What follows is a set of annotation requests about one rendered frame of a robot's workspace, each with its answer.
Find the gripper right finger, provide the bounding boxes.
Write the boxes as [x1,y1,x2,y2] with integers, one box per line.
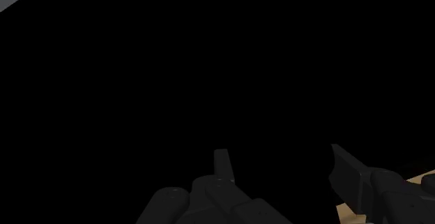
[328,143,435,224]

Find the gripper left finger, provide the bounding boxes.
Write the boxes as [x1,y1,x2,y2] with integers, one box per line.
[135,148,293,224]

